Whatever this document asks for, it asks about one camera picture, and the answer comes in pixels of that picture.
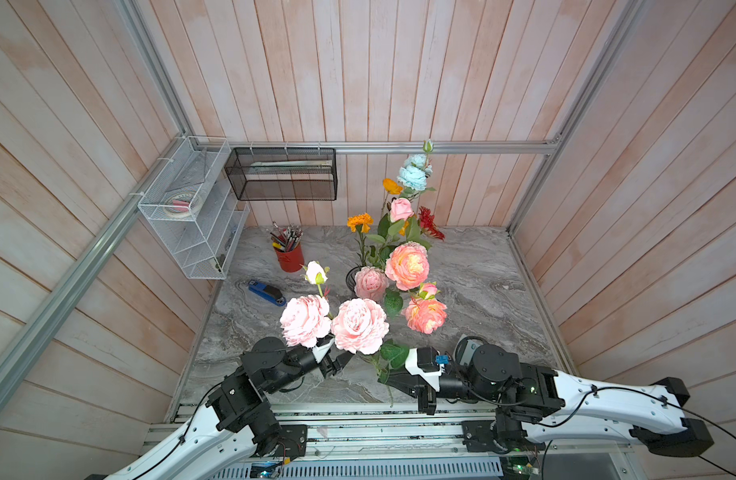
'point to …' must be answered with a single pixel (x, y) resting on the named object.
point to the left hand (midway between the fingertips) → (352, 334)
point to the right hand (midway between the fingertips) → (381, 374)
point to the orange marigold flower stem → (361, 223)
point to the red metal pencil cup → (291, 261)
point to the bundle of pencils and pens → (287, 239)
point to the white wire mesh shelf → (205, 241)
